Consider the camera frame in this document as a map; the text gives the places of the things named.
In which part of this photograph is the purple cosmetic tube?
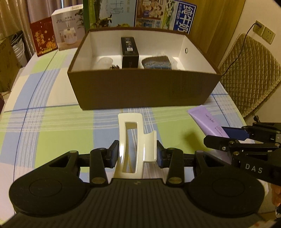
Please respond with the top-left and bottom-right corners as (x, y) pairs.
(188, 105), (229, 138)

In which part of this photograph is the right hand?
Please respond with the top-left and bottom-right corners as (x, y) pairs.
(271, 184), (281, 207)

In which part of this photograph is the quilted beige chair cushion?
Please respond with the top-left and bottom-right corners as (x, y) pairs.
(219, 33), (280, 117)

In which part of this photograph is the brown cardboard storage box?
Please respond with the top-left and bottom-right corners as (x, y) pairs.
(68, 27), (221, 110)

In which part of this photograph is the checked green blue tablecloth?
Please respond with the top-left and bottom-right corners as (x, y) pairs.
(1, 48), (246, 223)

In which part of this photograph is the knitted blue brown sock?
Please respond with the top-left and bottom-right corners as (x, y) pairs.
(141, 56), (172, 69)

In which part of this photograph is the black rectangular product box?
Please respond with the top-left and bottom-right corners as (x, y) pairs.
(121, 37), (139, 68)

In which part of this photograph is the brown cardboard carton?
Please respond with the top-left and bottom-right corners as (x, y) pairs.
(0, 37), (21, 93)

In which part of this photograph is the red gold gift box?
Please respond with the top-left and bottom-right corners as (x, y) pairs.
(30, 17), (58, 57)

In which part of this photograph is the blue white milk carton box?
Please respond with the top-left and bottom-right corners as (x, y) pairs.
(135, 0), (197, 34)

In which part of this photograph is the white humidifier box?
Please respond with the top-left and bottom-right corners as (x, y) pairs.
(51, 4), (85, 51)

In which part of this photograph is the stack of white bowls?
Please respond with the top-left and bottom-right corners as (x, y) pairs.
(11, 32), (27, 67)

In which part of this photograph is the green blue milk carton box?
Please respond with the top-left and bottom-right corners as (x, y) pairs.
(83, 0), (137, 32)

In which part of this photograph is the pink curtain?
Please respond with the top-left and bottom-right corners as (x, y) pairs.
(1, 0), (83, 57)

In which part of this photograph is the white wall socket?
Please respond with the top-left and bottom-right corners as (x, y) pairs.
(253, 20), (275, 45)

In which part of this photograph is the black power cable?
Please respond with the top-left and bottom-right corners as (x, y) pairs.
(220, 21), (261, 78)

